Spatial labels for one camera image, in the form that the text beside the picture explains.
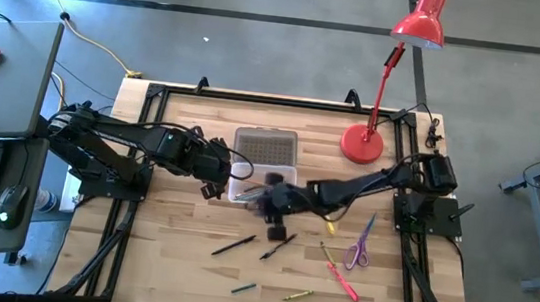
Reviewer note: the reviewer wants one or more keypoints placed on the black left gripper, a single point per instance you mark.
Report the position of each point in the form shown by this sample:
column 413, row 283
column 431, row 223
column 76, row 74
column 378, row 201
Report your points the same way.
column 213, row 165

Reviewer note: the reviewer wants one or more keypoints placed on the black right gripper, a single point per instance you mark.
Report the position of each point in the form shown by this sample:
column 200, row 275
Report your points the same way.
column 287, row 200

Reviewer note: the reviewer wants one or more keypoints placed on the teal pencil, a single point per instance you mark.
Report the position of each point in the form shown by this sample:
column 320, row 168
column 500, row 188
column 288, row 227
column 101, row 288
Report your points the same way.
column 245, row 195

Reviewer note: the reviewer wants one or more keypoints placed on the black pen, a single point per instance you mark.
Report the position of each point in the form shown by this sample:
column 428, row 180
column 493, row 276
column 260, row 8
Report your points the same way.
column 233, row 245

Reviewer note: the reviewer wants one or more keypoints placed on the translucent plastic supply box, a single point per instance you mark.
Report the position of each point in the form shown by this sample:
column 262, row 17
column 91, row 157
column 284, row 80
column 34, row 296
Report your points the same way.
column 265, row 148

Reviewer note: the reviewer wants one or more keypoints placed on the yellow highlighter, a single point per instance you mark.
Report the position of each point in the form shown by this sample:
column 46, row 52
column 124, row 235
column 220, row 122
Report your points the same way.
column 330, row 227

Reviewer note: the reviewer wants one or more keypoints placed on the green Madisi pencil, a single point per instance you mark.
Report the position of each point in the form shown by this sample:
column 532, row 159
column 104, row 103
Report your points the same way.
column 243, row 288

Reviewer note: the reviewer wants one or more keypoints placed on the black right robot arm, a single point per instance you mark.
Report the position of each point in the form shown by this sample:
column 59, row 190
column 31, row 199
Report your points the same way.
column 362, row 186

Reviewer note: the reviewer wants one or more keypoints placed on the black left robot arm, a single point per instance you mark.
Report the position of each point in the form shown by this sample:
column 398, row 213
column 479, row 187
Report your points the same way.
column 116, row 135

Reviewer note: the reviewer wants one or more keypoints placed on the dark arched table clamp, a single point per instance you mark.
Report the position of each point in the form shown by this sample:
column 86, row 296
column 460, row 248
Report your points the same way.
column 353, row 92
column 203, row 78

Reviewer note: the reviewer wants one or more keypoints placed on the red desk lamp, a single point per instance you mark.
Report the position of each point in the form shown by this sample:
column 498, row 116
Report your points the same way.
column 361, row 145

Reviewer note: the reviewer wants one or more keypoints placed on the blue white can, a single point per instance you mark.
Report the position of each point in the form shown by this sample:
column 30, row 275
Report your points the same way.
column 46, row 201

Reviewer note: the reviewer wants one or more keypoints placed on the black computer mouse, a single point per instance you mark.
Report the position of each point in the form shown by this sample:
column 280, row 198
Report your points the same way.
column 12, row 207

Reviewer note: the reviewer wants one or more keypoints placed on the grey desk top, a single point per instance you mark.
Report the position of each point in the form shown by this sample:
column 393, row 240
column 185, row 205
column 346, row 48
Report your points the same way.
column 5, row 83

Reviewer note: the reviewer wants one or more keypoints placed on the black aluminium table frame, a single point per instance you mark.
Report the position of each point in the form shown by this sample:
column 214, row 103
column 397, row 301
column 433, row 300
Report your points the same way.
column 280, row 102

